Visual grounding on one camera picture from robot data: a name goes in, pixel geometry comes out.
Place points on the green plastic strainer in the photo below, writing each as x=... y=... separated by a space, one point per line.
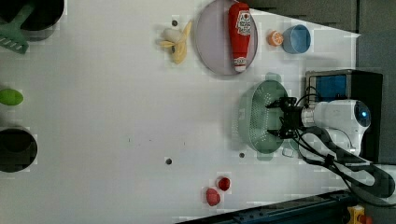
x=255 y=119

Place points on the pink toy strawberry half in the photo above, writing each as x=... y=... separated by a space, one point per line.
x=212 y=197

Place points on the yellow red emergency button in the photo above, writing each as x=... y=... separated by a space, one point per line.
x=357 y=215

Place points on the orange half slice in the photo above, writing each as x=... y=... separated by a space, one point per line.
x=275 y=39

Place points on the black toaster oven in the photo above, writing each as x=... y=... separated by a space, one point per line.
x=352 y=84

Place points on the black pot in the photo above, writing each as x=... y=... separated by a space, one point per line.
x=41 y=23
x=18 y=150

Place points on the green lime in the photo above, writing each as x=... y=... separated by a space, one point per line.
x=10 y=97

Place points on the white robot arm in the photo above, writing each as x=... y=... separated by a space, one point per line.
x=330 y=134

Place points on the peeled toy banana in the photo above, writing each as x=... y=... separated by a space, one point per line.
x=176 y=41

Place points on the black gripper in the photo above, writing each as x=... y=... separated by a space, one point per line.
x=292 y=117

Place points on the black pot top left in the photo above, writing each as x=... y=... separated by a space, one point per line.
x=41 y=23

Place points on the purple round plate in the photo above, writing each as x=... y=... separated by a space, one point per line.
x=213 y=42

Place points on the blue bowl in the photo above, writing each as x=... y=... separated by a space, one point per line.
x=297 y=39

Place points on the red toy strawberry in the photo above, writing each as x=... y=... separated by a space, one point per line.
x=223 y=183

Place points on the green mug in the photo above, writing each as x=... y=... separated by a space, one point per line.
x=290 y=149

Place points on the red ketchup bottle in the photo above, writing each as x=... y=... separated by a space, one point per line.
x=239 y=24

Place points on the black pot lower left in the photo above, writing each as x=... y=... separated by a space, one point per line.
x=18 y=150

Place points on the green spatula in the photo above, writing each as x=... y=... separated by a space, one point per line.
x=11 y=36

